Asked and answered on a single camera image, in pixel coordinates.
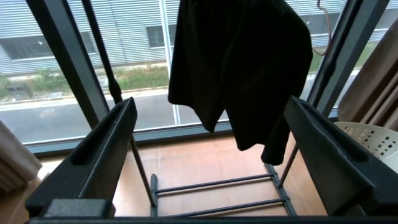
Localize beige curtain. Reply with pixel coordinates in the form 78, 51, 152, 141
0, 119, 43, 192
337, 18, 398, 131

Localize pink clothes hanger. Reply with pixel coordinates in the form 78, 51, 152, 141
312, 0, 333, 57

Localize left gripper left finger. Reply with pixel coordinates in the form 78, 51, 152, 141
25, 96, 138, 218

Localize black clothes rack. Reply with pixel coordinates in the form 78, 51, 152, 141
81, 0, 357, 218

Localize white laundry basket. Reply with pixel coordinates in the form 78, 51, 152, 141
334, 121, 398, 174

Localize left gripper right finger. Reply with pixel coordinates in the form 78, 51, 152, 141
283, 95, 398, 217

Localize black shorts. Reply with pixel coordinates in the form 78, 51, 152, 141
167, 0, 314, 166

